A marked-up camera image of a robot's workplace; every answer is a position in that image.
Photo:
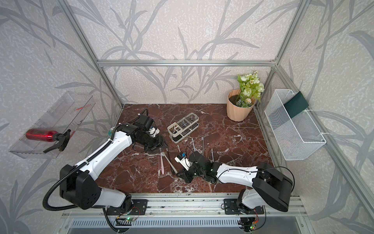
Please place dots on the clear wall shelf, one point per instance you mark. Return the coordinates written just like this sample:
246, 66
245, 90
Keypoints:
68, 112

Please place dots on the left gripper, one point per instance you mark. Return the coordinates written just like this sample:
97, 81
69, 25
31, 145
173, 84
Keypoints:
158, 144

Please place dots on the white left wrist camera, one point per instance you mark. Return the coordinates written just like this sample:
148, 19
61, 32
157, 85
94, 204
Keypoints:
154, 131

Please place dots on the green white artificial flowers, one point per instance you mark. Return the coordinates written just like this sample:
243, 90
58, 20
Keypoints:
251, 90

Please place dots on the peach ribbed flower pot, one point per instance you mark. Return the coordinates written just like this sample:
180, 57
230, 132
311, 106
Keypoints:
234, 112

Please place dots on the dark green card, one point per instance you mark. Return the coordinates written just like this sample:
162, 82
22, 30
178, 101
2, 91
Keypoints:
296, 105

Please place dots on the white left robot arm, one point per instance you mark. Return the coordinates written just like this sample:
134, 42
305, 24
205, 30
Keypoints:
77, 185

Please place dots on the pink toothbrush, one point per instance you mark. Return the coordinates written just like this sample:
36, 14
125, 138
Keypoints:
173, 169
162, 164

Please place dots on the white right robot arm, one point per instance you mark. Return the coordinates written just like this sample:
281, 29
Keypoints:
265, 184

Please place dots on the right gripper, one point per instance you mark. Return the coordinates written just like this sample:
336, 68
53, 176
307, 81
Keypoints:
184, 177

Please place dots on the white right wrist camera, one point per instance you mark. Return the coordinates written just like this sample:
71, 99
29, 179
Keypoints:
183, 160

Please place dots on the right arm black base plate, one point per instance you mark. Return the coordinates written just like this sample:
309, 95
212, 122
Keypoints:
233, 207

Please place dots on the white wire mesh basket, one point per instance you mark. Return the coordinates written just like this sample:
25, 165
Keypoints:
299, 137

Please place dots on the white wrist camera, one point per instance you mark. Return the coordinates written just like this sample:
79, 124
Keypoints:
154, 131
183, 160

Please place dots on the red spray bottle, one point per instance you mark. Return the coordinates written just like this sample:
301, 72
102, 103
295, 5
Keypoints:
50, 136

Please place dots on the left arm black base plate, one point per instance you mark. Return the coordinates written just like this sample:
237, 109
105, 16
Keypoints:
137, 207

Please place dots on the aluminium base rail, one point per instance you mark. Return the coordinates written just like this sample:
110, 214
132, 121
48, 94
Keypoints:
191, 205

